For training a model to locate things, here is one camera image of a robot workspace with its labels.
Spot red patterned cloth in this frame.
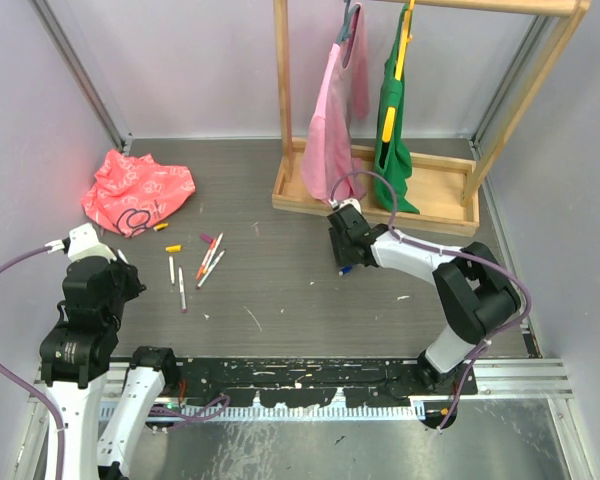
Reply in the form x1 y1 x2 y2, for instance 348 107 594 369
81 150 196 238

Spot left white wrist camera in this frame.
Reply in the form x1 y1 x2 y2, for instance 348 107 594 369
66 223 117 262

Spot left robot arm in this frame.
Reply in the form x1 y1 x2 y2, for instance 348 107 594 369
40 256 180 479

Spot white cable duct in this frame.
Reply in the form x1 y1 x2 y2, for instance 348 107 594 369
99 402 426 422

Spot wooden clothes rack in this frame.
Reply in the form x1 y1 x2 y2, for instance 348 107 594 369
272 1 591 236

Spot small yellow pen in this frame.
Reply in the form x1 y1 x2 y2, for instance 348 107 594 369
153 222 169 231

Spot purple capped white pen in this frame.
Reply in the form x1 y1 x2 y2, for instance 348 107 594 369
177 266 187 314

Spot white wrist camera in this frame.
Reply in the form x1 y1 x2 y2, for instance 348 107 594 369
66 223 117 262
329 198 362 213

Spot orange marker pen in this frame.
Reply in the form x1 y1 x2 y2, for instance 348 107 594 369
196 232 224 280

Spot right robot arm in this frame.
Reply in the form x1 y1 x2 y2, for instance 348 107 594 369
328 200 522 394

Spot pink shirt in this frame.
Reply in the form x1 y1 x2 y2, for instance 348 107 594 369
301 3 370 204

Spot green shirt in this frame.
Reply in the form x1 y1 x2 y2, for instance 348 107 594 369
374 3 420 214

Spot yellow pen cap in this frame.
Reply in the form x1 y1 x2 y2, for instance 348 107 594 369
165 244 182 253

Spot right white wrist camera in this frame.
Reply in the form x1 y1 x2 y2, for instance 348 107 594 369
329 198 362 213

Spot grey clothes hanger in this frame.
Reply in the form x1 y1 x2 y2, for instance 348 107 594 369
336 0 360 44

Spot yellow clothes hanger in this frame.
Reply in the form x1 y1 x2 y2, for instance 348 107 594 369
382 0 415 143

